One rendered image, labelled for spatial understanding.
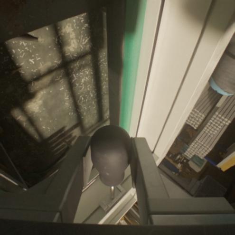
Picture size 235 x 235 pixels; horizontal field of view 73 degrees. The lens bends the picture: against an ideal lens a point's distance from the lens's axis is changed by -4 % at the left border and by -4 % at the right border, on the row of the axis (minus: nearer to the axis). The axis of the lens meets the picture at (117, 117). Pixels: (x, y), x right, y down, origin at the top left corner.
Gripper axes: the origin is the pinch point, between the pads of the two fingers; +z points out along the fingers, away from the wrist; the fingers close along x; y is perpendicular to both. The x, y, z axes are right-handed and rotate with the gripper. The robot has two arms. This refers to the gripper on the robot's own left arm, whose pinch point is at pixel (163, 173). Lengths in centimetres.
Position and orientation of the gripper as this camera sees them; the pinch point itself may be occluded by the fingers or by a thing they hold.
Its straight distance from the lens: 44.9
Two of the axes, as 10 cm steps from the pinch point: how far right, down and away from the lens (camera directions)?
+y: -0.2, 6.1, 7.9
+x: 7.1, -5.5, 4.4
